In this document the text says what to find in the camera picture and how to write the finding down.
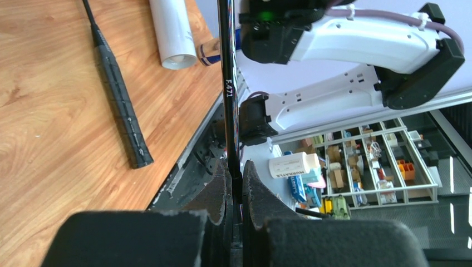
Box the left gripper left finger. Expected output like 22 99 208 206
42 160 227 266

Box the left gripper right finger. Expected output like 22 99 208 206
243 161 428 266

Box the white shuttlecock tube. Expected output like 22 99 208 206
149 0 197 70

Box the badminton racket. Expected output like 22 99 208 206
82 0 154 169
217 0 243 266

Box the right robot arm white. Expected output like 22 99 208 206
239 1 465 146

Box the white labelled canister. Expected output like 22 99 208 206
269 152 320 179

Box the white storage shelf rack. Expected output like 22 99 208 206
280 117 440 211

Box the energy drink can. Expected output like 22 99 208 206
195 37 221 66

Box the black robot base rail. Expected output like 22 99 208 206
147 106 225 210

